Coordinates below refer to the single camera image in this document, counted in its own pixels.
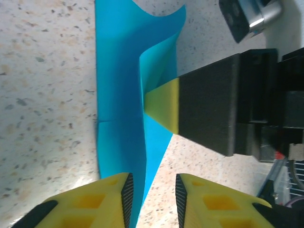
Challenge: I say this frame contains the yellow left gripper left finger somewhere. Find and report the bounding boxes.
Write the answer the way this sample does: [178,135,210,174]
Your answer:
[10,172,135,228]

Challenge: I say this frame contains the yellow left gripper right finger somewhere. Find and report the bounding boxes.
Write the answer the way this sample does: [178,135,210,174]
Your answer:
[175,173,304,228]

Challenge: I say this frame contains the blue paper sheet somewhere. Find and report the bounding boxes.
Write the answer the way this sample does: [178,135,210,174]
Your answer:
[94,0,187,228]

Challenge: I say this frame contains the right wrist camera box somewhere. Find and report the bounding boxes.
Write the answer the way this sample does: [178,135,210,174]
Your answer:
[218,0,283,44]

